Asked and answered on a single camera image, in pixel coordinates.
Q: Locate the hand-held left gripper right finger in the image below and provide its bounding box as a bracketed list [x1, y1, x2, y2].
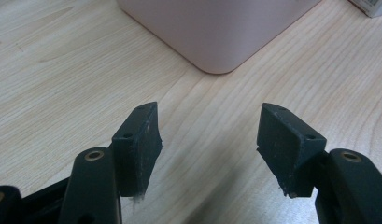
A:
[256, 103, 328, 199]

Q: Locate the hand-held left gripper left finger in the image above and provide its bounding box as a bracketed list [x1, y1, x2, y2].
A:
[111, 101, 163, 198]

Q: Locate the pink plastic storage box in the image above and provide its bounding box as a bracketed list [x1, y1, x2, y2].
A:
[116, 0, 323, 76]

